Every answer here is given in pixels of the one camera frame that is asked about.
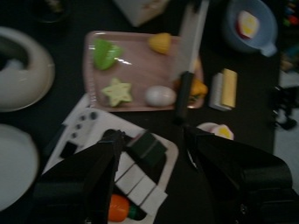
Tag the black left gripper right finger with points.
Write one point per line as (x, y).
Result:
(240, 180)

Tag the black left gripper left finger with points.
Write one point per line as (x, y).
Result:
(73, 186)

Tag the orange toy carrot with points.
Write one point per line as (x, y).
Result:
(117, 207)

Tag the white toy segmented block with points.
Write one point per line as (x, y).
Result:
(137, 186)

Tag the large white round plate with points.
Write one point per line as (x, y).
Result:
(14, 166)

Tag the small white plate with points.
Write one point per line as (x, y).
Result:
(203, 127)

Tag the white black toy keyboard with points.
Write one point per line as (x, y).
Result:
(83, 122)

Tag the dark green toy block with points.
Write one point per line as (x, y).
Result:
(149, 150)

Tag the white rectangular toy block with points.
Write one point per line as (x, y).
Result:
(216, 92)

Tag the yellow toy cheese slab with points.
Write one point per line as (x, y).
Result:
(229, 87)

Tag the orange yellow toy pepper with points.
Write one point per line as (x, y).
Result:
(199, 89)

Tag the pale green toy starfruit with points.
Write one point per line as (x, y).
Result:
(116, 92)

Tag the white toy egg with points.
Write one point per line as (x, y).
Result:
(160, 96)

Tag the large white bowl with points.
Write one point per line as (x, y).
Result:
(22, 75)

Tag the pink square plate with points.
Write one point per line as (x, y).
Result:
(140, 67)

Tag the green toy pea pod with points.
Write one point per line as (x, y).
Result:
(104, 54)

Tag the yellow toy lemon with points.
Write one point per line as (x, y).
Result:
(160, 43)

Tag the blue plastic mixing bowl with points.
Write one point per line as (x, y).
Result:
(248, 29)

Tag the toy fried egg slice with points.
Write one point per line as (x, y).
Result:
(247, 24)

